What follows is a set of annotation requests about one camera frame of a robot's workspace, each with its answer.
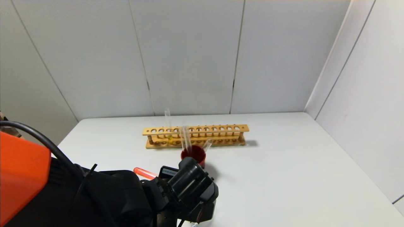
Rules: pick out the test tube with yellow pigment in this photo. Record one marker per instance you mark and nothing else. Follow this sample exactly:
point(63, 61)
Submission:
point(170, 139)

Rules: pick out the red plastic cup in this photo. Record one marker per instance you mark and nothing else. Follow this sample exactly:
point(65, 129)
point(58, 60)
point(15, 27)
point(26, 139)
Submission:
point(195, 153)

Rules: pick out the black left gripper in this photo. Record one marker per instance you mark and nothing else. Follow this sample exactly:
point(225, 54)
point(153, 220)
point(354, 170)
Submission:
point(168, 172)

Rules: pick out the wooden test tube rack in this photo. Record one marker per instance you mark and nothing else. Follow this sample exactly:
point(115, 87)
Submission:
point(221, 128)

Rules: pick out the test tube with red pigment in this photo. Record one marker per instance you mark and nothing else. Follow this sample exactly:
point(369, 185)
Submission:
point(143, 172)

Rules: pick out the orange and black left arm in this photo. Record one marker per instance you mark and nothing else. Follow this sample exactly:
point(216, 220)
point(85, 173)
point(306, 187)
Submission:
point(22, 170)

